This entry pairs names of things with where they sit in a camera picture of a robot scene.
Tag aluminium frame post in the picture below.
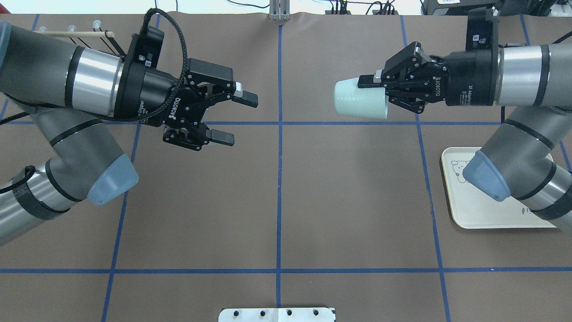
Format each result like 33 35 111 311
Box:
268 0 291 21

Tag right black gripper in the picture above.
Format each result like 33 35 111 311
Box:
357 42 499 114

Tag cream rabbit print tray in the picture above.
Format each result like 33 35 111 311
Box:
441 147 554 229

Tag pale green plastic cup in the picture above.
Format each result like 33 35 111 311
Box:
333 78 388 119

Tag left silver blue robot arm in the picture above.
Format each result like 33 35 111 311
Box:
1 21 259 245

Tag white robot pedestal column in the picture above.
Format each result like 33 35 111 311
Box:
218 307 336 322

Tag black wire cup rack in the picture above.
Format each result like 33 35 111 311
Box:
35 20 126 58

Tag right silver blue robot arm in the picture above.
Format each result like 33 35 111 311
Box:
356 42 572 234

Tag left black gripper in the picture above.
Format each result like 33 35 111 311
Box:
114 59 259 151

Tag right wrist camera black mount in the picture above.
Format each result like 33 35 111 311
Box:
464 7 499 51

